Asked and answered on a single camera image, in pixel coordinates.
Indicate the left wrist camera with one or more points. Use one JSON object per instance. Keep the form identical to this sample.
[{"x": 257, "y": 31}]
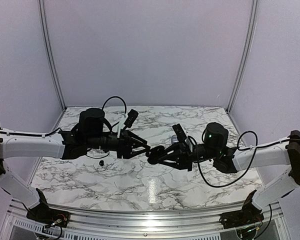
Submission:
[{"x": 126, "y": 122}]

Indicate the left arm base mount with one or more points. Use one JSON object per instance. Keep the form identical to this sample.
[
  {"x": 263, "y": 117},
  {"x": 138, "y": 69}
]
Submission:
[{"x": 44, "y": 214}]

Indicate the left aluminium corner post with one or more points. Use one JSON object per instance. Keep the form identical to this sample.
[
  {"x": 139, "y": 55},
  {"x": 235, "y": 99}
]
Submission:
[{"x": 49, "y": 53}]

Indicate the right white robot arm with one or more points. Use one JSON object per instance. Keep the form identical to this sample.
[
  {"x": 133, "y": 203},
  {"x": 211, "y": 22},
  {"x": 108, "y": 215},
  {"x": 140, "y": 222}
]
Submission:
[{"x": 285, "y": 151}]

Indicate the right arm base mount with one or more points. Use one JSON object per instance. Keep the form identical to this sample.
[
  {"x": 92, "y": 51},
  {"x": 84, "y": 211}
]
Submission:
[{"x": 248, "y": 214}]

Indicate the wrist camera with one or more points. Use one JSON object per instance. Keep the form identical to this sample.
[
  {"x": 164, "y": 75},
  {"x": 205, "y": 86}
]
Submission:
[
  {"x": 126, "y": 122},
  {"x": 182, "y": 138}
]

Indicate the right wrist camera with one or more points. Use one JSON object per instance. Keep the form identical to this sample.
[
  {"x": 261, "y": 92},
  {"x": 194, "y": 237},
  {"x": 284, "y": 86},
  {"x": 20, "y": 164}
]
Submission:
[{"x": 182, "y": 138}]

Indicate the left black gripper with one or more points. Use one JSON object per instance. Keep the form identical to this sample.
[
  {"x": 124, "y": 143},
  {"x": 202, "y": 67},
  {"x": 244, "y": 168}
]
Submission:
[{"x": 125, "y": 148}]

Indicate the purple earbud charging case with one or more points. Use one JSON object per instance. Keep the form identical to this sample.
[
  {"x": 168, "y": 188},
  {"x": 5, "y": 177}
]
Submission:
[{"x": 174, "y": 139}]

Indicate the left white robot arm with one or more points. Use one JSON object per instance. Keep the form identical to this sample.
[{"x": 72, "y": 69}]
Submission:
[{"x": 28, "y": 144}]

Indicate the black earbud charging case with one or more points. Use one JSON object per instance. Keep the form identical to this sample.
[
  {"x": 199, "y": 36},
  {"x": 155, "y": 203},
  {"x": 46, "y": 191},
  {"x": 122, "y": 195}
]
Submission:
[{"x": 154, "y": 154}]

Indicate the aluminium front rail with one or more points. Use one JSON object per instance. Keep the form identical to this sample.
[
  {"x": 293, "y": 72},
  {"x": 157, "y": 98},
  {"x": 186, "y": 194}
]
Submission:
[{"x": 181, "y": 224}]

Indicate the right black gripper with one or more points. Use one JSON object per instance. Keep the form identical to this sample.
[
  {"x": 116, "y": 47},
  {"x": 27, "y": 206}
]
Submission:
[{"x": 187, "y": 162}]

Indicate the aluminium corner post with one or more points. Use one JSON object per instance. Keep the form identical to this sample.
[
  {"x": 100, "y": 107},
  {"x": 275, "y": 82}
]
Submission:
[
  {"x": 252, "y": 23},
  {"x": 49, "y": 53}
]

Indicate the right aluminium corner post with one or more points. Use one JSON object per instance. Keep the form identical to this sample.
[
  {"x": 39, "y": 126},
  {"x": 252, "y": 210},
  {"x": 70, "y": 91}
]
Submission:
[{"x": 252, "y": 23}]

